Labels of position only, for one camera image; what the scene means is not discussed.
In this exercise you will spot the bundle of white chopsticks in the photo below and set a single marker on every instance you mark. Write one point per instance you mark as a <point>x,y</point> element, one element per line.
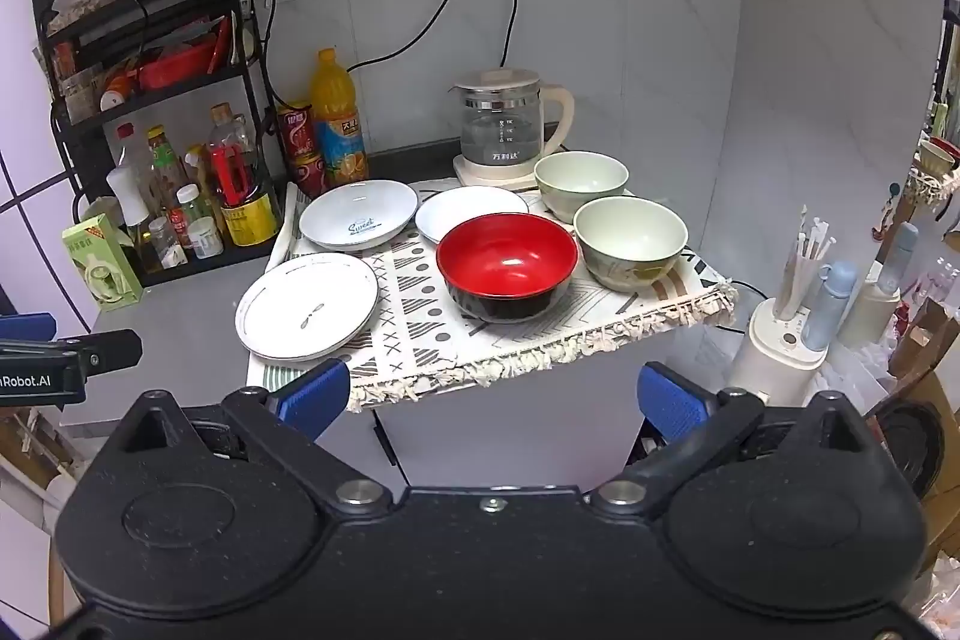
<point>802,265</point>

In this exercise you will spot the white plate line rim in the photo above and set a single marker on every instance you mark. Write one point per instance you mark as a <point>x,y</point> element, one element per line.
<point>307,302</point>

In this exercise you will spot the blue thermos bottle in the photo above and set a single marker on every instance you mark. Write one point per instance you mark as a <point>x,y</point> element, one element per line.
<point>829,306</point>

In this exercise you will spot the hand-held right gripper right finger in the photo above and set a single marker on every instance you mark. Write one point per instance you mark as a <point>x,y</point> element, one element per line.
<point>671,404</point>

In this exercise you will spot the cream kettle base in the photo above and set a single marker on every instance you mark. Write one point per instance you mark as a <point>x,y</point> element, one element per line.
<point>480,175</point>

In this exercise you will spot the patterned fringed table cloth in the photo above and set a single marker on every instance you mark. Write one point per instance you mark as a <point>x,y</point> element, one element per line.
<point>420,340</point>

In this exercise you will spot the white deep plate blue rim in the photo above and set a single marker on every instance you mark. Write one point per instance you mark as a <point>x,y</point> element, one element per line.
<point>356,220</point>

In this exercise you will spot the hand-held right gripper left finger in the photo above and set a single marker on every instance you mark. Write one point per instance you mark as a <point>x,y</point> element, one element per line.
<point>315,396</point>

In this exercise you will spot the pale green bowl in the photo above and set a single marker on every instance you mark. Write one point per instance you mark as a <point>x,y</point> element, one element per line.
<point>630,239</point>
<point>581,179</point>

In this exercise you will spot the yellow capped oil bottle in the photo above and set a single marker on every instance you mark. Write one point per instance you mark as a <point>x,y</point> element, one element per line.
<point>165,160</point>

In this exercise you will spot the yellow tin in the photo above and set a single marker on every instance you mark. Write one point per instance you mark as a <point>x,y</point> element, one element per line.
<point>251,220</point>

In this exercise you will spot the glass electric kettle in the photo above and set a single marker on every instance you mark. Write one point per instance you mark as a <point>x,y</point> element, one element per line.
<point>499,123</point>

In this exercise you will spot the red drink can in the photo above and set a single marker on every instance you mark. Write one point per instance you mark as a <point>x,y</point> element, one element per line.
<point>309,175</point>
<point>298,130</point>

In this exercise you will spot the clear bottle with cork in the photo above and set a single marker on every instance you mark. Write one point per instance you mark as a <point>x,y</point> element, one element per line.
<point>229,130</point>

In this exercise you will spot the orange juice bottle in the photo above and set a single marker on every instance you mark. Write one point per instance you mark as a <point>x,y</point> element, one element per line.
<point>337,123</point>

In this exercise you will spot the green cardboard box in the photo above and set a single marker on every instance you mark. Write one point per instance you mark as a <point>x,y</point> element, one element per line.
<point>101,265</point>

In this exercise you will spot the black metal spice rack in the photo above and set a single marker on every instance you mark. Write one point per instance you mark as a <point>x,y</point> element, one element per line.
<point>150,96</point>

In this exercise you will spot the small white jar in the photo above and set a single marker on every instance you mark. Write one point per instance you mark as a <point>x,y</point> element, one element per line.
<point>204,239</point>

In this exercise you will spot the white capped bottle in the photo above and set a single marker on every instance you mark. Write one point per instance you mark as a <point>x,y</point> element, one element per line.
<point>131,197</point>

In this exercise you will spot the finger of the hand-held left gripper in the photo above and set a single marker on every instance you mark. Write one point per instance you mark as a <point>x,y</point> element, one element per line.
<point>26,326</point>
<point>105,351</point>

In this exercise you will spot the red and black bowl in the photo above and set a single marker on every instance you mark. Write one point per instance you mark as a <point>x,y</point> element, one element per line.
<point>506,265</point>

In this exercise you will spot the small white printed plate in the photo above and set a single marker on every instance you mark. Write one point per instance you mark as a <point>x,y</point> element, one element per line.
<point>469,209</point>

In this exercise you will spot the white chopstick sterilizer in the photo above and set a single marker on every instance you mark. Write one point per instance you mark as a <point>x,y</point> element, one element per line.
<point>772,355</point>

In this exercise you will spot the beige bottle blue cap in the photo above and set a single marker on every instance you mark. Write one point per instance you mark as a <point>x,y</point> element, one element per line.
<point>874,302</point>

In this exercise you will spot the red plastic container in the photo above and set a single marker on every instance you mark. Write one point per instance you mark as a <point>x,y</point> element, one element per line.
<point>176,66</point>

